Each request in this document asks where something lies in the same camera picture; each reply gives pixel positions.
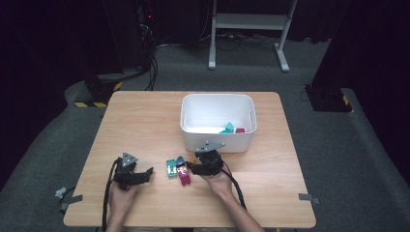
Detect person's right hand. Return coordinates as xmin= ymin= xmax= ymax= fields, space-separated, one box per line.
xmin=202 ymin=170 xmax=235 ymax=201

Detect white plastic bin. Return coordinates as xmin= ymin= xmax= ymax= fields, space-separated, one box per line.
xmin=179 ymin=93 xmax=258 ymax=154

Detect black floor cable bundle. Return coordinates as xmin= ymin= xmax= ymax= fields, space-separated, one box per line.
xmin=138 ymin=52 xmax=160 ymax=92

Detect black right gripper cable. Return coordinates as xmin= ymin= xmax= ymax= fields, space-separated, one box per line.
xmin=220 ymin=159 xmax=249 ymax=212

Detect grey tape strip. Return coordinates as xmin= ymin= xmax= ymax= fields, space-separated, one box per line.
xmin=298 ymin=192 xmax=321 ymax=206
xmin=59 ymin=193 xmax=84 ymax=213

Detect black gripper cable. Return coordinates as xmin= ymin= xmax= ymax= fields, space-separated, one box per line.
xmin=102 ymin=157 xmax=125 ymax=232
xmin=220 ymin=159 xmax=249 ymax=212

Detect white metal stand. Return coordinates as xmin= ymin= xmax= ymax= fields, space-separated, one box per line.
xmin=208 ymin=0 xmax=299 ymax=73

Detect black equipment rack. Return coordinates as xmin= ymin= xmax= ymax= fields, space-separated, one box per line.
xmin=133 ymin=0 xmax=158 ymax=71

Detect black cables under stand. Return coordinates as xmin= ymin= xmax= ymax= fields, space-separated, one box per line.
xmin=198 ymin=29 xmax=278 ymax=52

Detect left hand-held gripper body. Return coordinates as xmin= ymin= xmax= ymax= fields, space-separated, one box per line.
xmin=112 ymin=152 xmax=143 ymax=190

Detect green printed toy block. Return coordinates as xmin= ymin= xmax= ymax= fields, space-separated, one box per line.
xmin=165 ymin=159 xmax=179 ymax=179

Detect person's left hand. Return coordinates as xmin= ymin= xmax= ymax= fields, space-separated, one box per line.
xmin=107 ymin=182 xmax=140 ymax=215

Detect black stand base yellow stripes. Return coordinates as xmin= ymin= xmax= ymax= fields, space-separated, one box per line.
xmin=73 ymin=72 xmax=124 ymax=109

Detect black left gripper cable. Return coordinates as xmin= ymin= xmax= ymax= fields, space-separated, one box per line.
xmin=102 ymin=157 xmax=125 ymax=232

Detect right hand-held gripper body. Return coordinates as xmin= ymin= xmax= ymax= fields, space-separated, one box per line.
xmin=195 ymin=140 xmax=226 ymax=177

